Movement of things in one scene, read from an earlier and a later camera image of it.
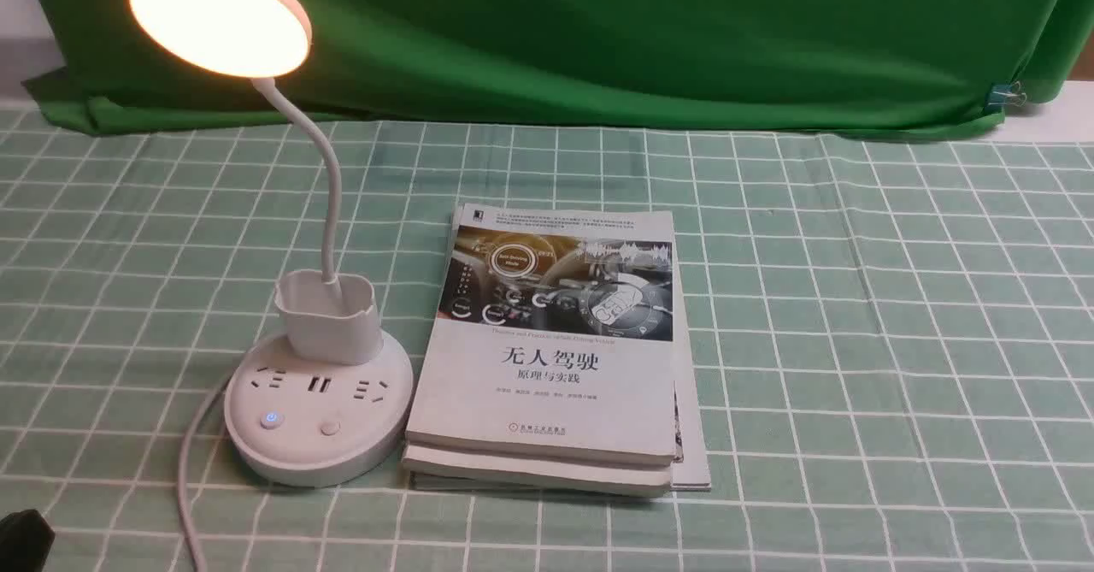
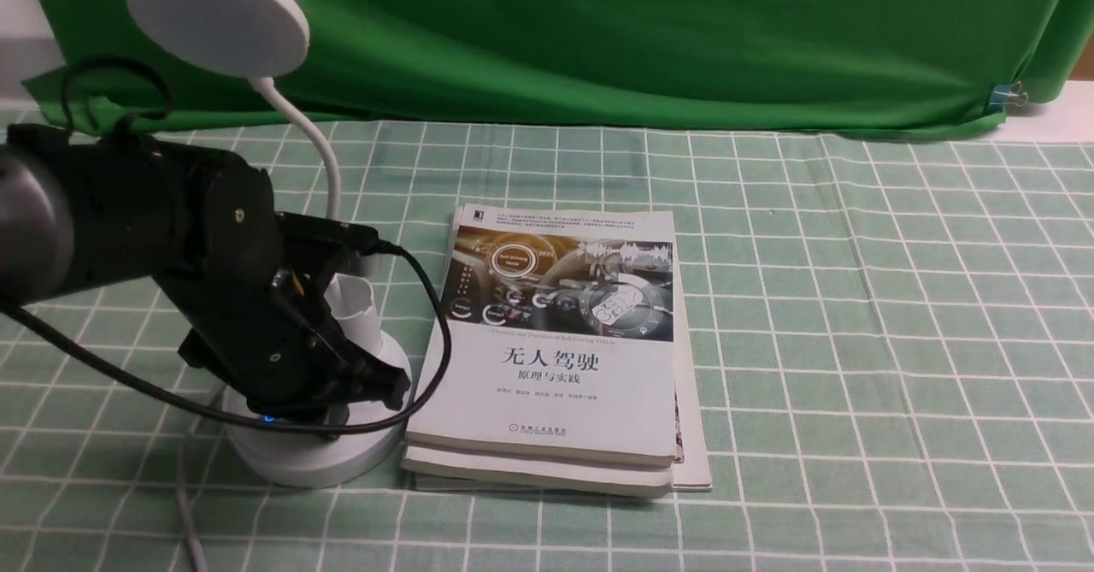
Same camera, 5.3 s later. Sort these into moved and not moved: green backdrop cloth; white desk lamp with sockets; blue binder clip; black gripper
Moved: black gripper
Not moved: blue binder clip; white desk lamp with sockets; green backdrop cloth
